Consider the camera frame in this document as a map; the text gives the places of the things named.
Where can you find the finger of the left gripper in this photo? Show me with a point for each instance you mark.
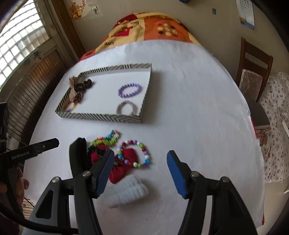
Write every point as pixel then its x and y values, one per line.
pixel 40 147

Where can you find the orange patterned blanket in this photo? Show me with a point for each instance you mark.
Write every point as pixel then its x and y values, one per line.
pixel 143 27

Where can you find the white table cloth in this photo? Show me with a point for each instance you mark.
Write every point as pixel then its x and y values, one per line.
pixel 193 107

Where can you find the red bow hair clip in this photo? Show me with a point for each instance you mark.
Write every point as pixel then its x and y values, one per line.
pixel 120 167

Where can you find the brown scrunchie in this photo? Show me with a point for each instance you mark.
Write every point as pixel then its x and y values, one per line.
pixel 80 89

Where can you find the beige leopard ribbon bow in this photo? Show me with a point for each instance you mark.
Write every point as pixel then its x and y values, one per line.
pixel 72 83

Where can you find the floral bedding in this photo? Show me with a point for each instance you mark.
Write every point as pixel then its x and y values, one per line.
pixel 274 139

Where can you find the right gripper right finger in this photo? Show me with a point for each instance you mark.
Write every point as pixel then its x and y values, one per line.
pixel 180 173

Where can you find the wooden chair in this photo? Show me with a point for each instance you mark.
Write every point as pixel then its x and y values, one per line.
pixel 252 76

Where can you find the operator left hand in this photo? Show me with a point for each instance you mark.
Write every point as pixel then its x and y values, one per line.
pixel 20 186

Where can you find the wall calendar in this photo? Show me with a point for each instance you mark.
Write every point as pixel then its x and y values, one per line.
pixel 246 13

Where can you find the striped shallow tray box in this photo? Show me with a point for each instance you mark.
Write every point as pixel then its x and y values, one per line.
pixel 117 94

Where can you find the cartoon wall sticker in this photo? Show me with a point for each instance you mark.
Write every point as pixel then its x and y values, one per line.
pixel 77 9

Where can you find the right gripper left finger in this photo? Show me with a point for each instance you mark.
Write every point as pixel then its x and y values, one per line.
pixel 101 171

